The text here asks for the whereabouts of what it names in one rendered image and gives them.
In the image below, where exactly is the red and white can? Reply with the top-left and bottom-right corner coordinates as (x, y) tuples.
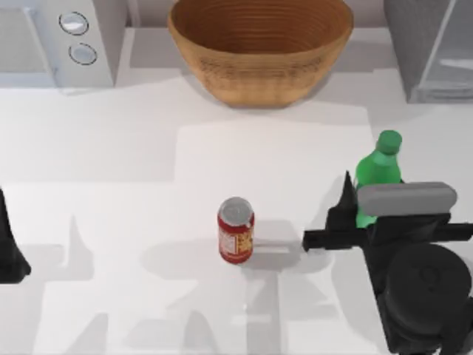
(217, 196), (256, 266)

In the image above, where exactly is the pale microwave oven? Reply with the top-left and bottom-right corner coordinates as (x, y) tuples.
(0, 0), (129, 90)

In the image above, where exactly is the pale grey rounded box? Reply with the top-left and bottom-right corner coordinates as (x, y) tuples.
(357, 181), (458, 217)

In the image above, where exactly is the large round microwave knob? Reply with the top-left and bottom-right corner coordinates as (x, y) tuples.
(58, 10), (90, 36)

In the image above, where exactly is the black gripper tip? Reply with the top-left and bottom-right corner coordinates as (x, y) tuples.
(0, 188), (33, 285)

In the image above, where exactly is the small round microwave knob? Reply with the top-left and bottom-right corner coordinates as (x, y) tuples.
(68, 42), (99, 67)

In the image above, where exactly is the brown woven basket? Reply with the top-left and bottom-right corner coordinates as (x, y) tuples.
(167, 0), (355, 109)

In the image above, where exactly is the grey cabinet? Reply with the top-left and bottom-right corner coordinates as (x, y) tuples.
(382, 0), (473, 105)

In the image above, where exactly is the green bottle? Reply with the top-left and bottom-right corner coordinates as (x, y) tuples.
(354, 129), (404, 229)

